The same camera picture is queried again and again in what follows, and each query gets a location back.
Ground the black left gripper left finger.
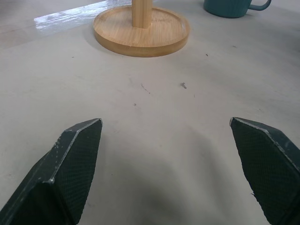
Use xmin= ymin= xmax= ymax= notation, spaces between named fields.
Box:
xmin=0 ymin=118 xmax=104 ymax=225

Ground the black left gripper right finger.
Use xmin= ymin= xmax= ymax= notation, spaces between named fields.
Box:
xmin=229 ymin=117 xmax=300 ymax=225

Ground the teal ceramic mug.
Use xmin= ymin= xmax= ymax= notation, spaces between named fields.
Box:
xmin=202 ymin=0 xmax=272 ymax=19

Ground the wooden mug stand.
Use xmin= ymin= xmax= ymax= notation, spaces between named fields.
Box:
xmin=93 ymin=0 xmax=190 ymax=58

